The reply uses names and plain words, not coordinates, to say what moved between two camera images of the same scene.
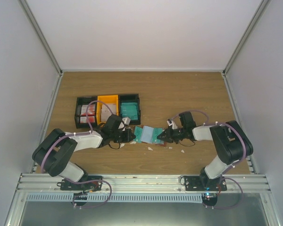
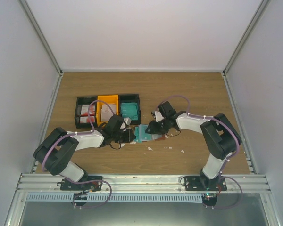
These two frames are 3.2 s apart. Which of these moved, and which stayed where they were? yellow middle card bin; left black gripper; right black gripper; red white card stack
Moved: right black gripper
Stayed: yellow middle card bin; left black gripper; red white card stack
